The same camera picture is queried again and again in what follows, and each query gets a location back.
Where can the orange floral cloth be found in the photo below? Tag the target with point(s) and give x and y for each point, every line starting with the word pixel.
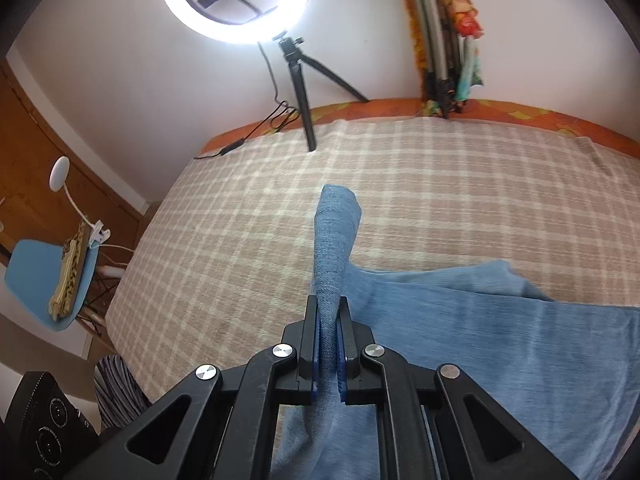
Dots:
pixel 464 17

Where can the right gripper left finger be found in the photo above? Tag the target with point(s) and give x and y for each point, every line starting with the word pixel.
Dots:
pixel 216 424

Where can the blue denim jeans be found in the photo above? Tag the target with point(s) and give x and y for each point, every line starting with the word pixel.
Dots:
pixel 569 373

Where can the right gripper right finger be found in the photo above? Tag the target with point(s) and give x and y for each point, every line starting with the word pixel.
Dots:
pixel 434 424

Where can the leopard print cloth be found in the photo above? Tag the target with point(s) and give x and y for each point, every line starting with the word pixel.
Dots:
pixel 73 259

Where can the light blue chair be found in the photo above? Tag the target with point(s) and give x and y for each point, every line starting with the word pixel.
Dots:
pixel 32 276

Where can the wooden door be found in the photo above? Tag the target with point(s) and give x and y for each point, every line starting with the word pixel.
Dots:
pixel 47 190

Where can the folded silver tripod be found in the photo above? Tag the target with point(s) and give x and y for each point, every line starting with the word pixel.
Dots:
pixel 442 56

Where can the plaid bed cover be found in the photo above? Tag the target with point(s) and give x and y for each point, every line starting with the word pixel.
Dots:
pixel 239 241

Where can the orange floral mattress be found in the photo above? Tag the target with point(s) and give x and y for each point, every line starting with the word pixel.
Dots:
pixel 487 110

